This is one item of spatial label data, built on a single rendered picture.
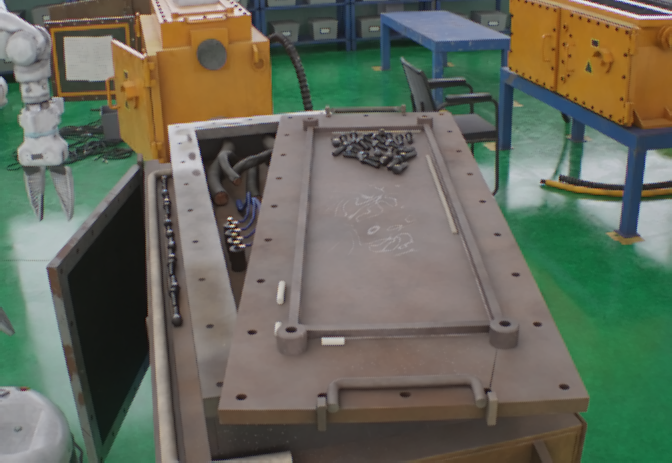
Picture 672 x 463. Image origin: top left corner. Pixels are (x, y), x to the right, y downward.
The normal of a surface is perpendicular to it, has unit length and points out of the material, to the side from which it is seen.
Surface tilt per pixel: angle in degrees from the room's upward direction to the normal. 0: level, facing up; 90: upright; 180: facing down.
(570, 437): 90
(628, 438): 0
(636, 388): 0
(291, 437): 90
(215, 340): 0
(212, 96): 90
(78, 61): 90
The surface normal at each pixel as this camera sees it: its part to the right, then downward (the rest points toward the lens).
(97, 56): -0.08, 0.40
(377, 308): -0.04, -0.92
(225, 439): 0.21, 0.38
